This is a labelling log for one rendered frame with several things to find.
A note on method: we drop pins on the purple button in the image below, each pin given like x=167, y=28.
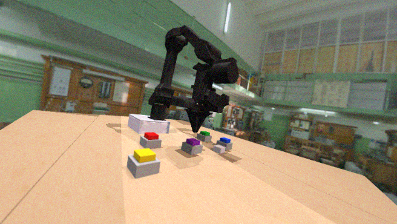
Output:
x=192, y=146

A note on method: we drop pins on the yellow button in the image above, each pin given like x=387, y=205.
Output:
x=143, y=163

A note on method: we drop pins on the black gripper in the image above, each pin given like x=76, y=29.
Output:
x=197, y=113

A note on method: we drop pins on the red button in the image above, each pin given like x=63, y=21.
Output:
x=150, y=140

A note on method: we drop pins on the green button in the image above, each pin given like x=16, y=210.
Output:
x=204, y=136

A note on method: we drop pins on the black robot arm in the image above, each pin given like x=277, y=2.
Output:
x=217, y=70

